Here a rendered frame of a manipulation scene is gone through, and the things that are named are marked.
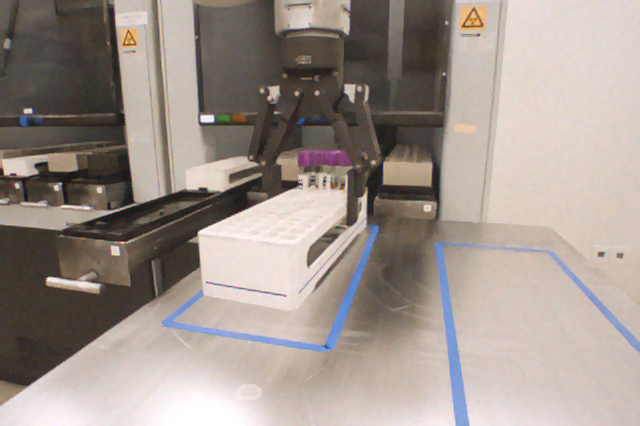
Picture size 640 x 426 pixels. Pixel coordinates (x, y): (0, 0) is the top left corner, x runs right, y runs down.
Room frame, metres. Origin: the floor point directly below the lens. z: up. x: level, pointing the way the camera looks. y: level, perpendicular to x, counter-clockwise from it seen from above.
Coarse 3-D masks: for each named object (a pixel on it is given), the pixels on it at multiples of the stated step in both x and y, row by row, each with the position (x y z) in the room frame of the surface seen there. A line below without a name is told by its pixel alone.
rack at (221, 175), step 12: (192, 168) 0.93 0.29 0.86; (204, 168) 0.95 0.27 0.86; (216, 168) 0.93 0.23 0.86; (228, 168) 0.92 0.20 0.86; (240, 168) 0.98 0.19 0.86; (252, 168) 1.18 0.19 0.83; (192, 180) 0.91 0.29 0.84; (204, 180) 0.90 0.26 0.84; (216, 180) 0.89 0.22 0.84; (228, 180) 0.91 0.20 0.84; (240, 180) 0.98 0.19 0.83
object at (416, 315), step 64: (384, 256) 0.45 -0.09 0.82; (448, 256) 0.45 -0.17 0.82; (512, 256) 0.45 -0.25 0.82; (576, 256) 0.45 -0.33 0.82; (128, 320) 0.29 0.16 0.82; (192, 320) 0.30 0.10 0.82; (256, 320) 0.30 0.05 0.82; (320, 320) 0.30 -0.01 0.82; (384, 320) 0.30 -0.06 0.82; (448, 320) 0.30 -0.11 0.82; (512, 320) 0.29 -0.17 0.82; (576, 320) 0.29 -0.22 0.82; (64, 384) 0.21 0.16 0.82; (128, 384) 0.21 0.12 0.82; (192, 384) 0.21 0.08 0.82; (256, 384) 0.21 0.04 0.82; (320, 384) 0.22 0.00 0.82; (384, 384) 0.21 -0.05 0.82; (448, 384) 0.21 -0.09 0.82; (512, 384) 0.21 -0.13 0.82; (576, 384) 0.21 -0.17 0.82
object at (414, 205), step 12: (384, 192) 0.87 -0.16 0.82; (396, 192) 0.87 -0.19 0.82; (408, 192) 0.86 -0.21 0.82; (384, 204) 0.84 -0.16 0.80; (396, 204) 0.84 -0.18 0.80; (408, 204) 0.83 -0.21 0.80; (420, 204) 0.82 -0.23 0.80; (432, 204) 0.82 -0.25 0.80; (396, 216) 0.84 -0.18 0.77; (408, 216) 0.83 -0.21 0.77; (420, 216) 0.82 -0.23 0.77; (432, 216) 0.82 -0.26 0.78
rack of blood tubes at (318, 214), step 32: (288, 192) 0.54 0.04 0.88; (320, 192) 0.55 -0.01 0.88; (224, 224) 0.38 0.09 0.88; (256, 224) 0.38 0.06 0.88; (288, 224) 0.38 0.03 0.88; (320, 224) 0.38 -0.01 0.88; (224, 256) 0.34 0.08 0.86; (256, 256) 0.32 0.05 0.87; (288, 256) 0.31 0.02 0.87; (320, 256) 0.38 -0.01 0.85; (224, 288) 0.34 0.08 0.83; (256, 288) 0.33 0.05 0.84; (288, 288) 0.31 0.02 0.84
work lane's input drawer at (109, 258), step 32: (192, 192) 0.89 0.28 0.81; (224, 192) 0.88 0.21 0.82; (96, 224) 0.59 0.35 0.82; (128, 224) 0.65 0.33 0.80; (160, 224) 0.64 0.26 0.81; (192, 224) 0.72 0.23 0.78; (64, 256) 0.57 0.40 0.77; (96, 256) 0.56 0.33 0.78; (128, 256) 0.55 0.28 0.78; (160, 256) 0.62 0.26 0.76; (64, 288) 0.52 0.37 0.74; (96, 288) 0.50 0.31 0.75
